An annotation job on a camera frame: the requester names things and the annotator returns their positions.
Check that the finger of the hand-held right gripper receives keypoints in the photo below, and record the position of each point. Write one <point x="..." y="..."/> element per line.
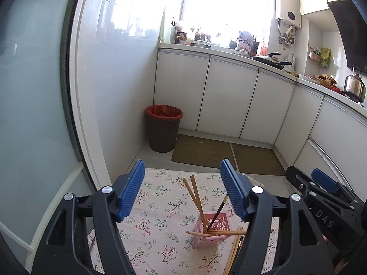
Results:
<point x="324" y="180"/>
<point x="296" y="177"/>

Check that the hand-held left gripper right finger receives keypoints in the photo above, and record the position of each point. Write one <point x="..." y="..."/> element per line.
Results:
<point x="232" y="189"/>

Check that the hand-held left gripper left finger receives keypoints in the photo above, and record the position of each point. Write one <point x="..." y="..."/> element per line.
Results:
<point x="132" y="189"/>

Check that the bunch of wooden chopsticks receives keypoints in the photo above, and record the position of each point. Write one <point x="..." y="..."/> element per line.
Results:
<point x="201" y="206"/>

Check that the pink lattice basket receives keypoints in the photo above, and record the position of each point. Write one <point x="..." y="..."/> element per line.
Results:
<point x="206" y="240"/>

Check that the brown floor mat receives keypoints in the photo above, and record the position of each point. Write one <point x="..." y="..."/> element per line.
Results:
<point x="200" y="151"/>
<point x="255" y="159"/>

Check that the floral tablecloth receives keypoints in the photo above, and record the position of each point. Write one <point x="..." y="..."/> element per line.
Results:
<point x="160" y="229"/>

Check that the brown trash bin red bag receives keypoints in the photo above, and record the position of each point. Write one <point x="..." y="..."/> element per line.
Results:
<point x="162" y="134"/>

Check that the white kitchen cabinets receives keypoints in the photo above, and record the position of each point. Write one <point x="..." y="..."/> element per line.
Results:
<point x="226" y="97"/>

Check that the steel kettle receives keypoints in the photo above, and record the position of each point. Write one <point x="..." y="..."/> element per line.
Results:
<point x="354" y="86"/>

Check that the woven tray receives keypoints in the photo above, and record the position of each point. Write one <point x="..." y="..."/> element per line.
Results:
<point x="325" y="79"/>

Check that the white electric kettle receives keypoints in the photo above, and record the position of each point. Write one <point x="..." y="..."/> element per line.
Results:
<point x="290" y="58"/>

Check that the black frying pan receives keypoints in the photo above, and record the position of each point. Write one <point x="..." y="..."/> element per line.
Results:
<point x="272" y="60"/>

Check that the yellow bag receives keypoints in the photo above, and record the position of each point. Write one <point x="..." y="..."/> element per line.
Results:
<point x="325" y="57"/>

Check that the frosted glass door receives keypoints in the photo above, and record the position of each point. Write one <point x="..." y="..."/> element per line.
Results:
<point x="34" y="106"/>

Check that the red bottle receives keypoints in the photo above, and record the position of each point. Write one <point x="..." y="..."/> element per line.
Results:
<point x="263" y="48"/>

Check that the dark knife block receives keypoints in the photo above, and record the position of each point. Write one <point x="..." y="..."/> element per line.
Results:
<point x="255" y="48"/>

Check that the white kitchen countertop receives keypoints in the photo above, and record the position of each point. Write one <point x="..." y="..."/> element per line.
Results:
<point x="200" y="50"/>

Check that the steel dish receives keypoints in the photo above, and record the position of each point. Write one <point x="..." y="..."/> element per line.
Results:
<point x="200" y="43"/>

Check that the black range hood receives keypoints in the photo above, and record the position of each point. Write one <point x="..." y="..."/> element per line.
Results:
<point x="352" y="34"/>

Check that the grey cloth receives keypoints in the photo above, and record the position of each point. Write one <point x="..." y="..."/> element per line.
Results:
<point x="246" y="35"/>

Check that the pale cutting board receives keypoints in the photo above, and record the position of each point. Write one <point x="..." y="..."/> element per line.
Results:
<point x="162" y="28"/>

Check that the white water heater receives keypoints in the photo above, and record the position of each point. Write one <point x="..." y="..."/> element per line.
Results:
<point x="288" y="8"/>

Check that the window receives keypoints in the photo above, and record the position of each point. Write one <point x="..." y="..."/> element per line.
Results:
<point x="223" y="5"/>

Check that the wall rack with packets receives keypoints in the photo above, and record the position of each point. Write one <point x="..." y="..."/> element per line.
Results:
<point x="314" y="55"/>

